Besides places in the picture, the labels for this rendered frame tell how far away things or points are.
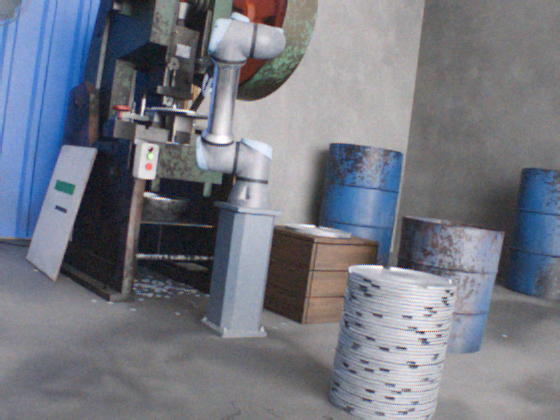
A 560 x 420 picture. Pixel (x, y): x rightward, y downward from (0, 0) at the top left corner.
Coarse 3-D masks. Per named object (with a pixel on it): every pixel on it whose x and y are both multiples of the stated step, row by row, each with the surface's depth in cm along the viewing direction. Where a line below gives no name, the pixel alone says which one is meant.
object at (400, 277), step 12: (360, 276) 150; (372, 276) 153; (384, 276) 154; (396, 276) 154; (408, 276) 157; (420, 276) 164; (432, 276) 167; (420, 288) 143; (432, 288) 144; (444, 288) 146; (456, 288) 151
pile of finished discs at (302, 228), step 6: (288, 228) 259; (294, 228) 255; (300, 228) 253; (306, 228) 262; (312, 228) 261; (318, 228) 266; (324, 228) 279; (330, 228) 278; (312, 234) 251; (318, 234) 251; (324, 234) 258; (330, 234) 252; (336, 234) 253; (342, 234) 255; (348, 234) 259
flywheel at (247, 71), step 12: (240, 0) 296; (252, 0) 288; (264, 0) 281; (276, 0) 274; (252, 12) 285; (264, 12) 280; (276, 12) 274; (264, 24) 292; (276, 24) 268; (252, 60) 285; (264, 60) 272; (240, 72) 285; (252, 72) 278; (240, 84) 286
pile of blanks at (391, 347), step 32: (352, 288) 153; (384, 288) 145; (416, 288) 143; (352, 320) 151; (384, 320) 145; (416, 320) 144; (448, 320) 150; (352, 352) 150; (384, 352) 145; (416, 352) 144; (352, 384) 150; (384, 384) 145; (416, 384) 145; (384, 416) 146; (416, 416) 146
